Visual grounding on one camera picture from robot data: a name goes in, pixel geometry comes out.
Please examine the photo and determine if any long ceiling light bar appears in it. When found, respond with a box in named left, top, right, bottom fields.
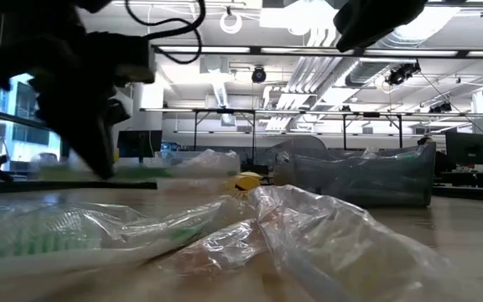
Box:
left=153, top=44, right=483, bottom=60

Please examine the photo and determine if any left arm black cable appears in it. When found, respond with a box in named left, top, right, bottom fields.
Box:
left=124, top=0, right=207, bottom=66

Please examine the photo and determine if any dark framed window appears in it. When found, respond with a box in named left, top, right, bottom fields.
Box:
left=0, top=73, right=65, bottom=173

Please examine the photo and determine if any white hanging ring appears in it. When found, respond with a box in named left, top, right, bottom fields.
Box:
left=219, top=10, right=243, bottom=34

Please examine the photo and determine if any black ceiling camera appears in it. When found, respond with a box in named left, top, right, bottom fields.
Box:
left=251, top=65, right=268, bottom=85

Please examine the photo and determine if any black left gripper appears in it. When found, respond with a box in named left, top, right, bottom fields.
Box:
left=0, top=31, right=157, bottom=180

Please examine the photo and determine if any dark long desk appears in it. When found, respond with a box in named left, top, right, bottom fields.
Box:
left=0, top=179, right=158, bottom=195

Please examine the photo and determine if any silver ventilation duct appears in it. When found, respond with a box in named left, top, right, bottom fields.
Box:
left=344, top=6, right=463, bottom=89

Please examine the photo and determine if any blue white toothbrush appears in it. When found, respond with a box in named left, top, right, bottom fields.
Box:
left=281, top=251, right=351, bottom=302

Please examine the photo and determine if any dark office chair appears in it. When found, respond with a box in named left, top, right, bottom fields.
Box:
left=35, top=152, right=60, bottom=169

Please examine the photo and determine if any tall dark tinted bin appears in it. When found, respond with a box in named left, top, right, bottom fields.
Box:
left=266, top=134, right=329, bottom=169

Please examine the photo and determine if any yellow cloth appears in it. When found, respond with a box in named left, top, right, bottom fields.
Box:
left=231, top=170, right=264, bottom=194

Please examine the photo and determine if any black ceiling device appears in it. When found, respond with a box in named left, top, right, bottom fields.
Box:
left=428, top=102, right=453, bottom=114
left=386, top=61, right=422, bottom=87

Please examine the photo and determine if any flat dark tinted bin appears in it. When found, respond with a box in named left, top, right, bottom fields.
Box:
left=274, top=142, right=438, bottom=209

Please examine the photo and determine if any black computer monitor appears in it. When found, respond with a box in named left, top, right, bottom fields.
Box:
left=117, top=129, right=164, bottom=164
left=445, top=132, right=483, bottom=165

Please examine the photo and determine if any black workbench rack frame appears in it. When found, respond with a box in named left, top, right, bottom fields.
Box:
left=139, top=107, right=483, bottom=150

